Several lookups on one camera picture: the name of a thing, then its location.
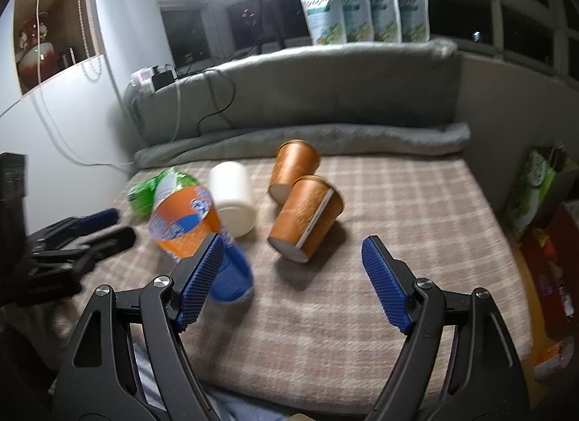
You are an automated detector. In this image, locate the blue orange Arctic Ocean cup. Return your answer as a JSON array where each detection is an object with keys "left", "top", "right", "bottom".
[{"left": 148, "top": 184, "right": 253, "bottom": 303}]

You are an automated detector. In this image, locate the green tea cup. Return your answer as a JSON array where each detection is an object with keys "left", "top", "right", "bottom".
[{"left": 128, "top": 173, "right": 160, "bottom": 218}]

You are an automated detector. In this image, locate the white plastic cup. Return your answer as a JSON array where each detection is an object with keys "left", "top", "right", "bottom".
[{"left": 208, "top": 161, "right": 257, "bottom": 239}]

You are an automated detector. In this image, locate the orange paper cup near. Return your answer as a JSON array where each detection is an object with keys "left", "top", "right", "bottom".
[{"left": 267, "top": 175, "right": 345, "bottom": 263}]

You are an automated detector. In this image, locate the orange paper cup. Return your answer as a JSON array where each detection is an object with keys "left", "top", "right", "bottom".
[
  {"left": 267, "top": 175, "right": 345, "bottom": 263},
  {"left": 268, "top": 139, "right": 321, "bottom": 204}
]

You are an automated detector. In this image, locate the orange paper cup far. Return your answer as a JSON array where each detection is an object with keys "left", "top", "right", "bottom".
[{"left": 268, "top": 139, "right": 321, "bottom": 204}]

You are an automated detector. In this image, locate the plaid beige seat cover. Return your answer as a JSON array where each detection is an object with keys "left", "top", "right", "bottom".
[{"left": 54, "top": 155, "right": 533, "bottom": 415}]

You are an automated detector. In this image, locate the white power strip with adapters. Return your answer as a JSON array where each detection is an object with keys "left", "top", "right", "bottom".
[{"left": 131, "top": 65, "right": 177, "bottom": 94}]

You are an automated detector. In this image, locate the red white vase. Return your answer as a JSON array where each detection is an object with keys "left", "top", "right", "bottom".
[{"left": 15, "top": 12, "right": 57, "bottom": 90}]

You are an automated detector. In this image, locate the grey rolled blanket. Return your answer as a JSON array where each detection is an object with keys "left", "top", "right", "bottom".
[{"left": 135, "top": 122, "right": 471, "bottom": 169}]

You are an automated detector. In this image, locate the grey sofa backrest cushion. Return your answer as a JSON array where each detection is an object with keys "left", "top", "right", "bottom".
[{"left": 124, "top": 39, "right": 461, "bottom": 146}]

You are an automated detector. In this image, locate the light tripod stand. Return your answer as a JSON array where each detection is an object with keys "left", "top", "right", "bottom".
[{"left": 249, "top": 0, "right": 287, "bottom": 54}]

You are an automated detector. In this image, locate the white cable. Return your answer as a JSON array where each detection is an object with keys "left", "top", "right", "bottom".
[{"left": 0, "top": 0, "right": 183, "bottom": 166}]

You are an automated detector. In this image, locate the black cable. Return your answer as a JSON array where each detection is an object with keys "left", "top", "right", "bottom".
[{"left": 177, "top": 60, "right": 238, "bottom": 137}]

